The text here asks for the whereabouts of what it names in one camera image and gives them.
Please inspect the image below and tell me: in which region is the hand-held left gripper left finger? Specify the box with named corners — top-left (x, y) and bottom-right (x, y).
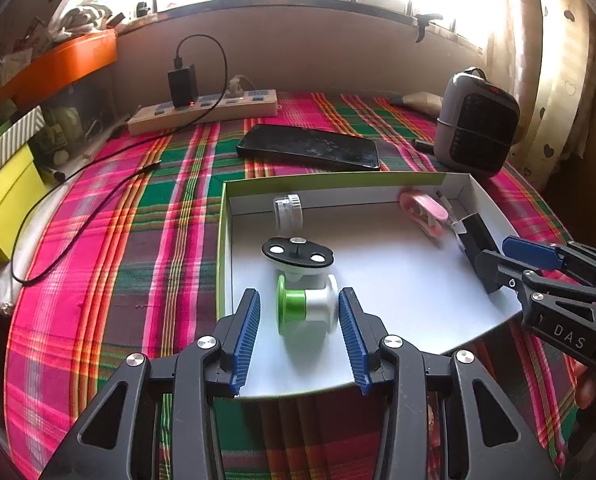
top-left (38, 287), bottom-right (262, 480)

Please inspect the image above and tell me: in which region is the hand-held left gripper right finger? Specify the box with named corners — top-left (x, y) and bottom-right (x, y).
top-left (338, 287), bottom-right (561, 480)

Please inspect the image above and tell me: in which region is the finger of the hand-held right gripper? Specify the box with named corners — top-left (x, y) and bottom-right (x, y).
top-left (502, 235), bottom-right (596, 288)
top-left (474, 249), bottom-right (596, 306)

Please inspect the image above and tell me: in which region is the small black box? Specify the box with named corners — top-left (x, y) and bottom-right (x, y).
top-left (458, 212), bottom-right (509, 295)

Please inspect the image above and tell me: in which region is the green and white spool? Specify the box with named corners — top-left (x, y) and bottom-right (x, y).
top-left (275, 274), bottom-right (340, 336)

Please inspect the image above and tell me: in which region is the white shallow cardboard box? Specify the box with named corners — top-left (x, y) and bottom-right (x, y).
top-left (217, 171), bottom-right (571, 401)

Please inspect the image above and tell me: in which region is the pink tape dispenser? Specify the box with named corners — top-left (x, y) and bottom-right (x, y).
top-left (399, 187), bottom-right (453, 237)

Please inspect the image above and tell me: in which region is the black oval holder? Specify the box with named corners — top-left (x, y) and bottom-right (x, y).
top-left (261, 236), bottom-right (335, 281)

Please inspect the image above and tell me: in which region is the person's right hand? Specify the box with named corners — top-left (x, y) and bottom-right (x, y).
top-left (574, 367), bottom-right (596, 411)

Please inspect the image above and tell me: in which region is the small white round jar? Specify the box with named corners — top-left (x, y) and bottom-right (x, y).
top-left (272, 192), bottom-right (305, 231)

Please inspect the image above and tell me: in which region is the grey portable heater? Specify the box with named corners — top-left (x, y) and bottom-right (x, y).
top-left (435, 66), bottom-right (521, 178)

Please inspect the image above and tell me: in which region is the plaid tablecloth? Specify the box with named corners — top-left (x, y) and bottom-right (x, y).
top-left (3, 91), bottom-right (586, 480)

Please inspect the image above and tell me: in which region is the brown paper bag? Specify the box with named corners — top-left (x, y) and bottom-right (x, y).
top-left (389, 91), bottom-right (444, 118)

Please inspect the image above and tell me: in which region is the cream heart-print curtain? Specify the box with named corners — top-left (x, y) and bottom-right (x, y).
top-left (488, 0), bottom-right (596, 191)

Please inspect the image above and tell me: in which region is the black smartphone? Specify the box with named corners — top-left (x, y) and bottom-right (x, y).
top-left (236, 124), bottom-right (381, 171)

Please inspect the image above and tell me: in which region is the white power strip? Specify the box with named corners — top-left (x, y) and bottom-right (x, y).
top-left (127, 89), bottom-right (281, 136)

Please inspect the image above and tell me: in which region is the black window hook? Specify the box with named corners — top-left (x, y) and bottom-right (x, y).
top-left (412, 12), bottom-right (444, 43)

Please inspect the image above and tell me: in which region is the white plug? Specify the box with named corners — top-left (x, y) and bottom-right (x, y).
top-left (227, 76), bottom-right (256, 98)

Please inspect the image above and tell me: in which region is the black charger adapter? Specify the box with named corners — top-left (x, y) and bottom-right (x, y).
top-left (167, 64), bottom-right (200, 108)

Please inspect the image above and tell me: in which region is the yellow-green box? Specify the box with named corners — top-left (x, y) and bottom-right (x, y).
top-left (0, 145), bottom-right (49, 263)

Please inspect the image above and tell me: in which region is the clear storage container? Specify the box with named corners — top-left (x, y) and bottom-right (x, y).
top-left (38, 67), bottom-right (129, 161)

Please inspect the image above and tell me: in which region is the striped gift box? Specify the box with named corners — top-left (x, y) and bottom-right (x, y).
top-left (0, 106), bottom-right (46, 188)

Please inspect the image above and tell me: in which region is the orange storage box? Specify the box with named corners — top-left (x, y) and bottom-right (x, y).
top-left (0, 29), bottom-right (119, 103)

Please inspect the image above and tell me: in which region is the white papers bundle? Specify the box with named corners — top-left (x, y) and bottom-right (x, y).
top-left (43, 0), bottom-right (124, 43)

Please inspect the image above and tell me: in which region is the white coiled usb cable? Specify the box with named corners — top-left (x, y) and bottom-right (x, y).
top-left (434, 190), bottom-right (466, 235)

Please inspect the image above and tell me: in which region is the black charging cable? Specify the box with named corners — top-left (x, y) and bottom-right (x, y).
top-left (10, 35), bottom-right (229, 286)

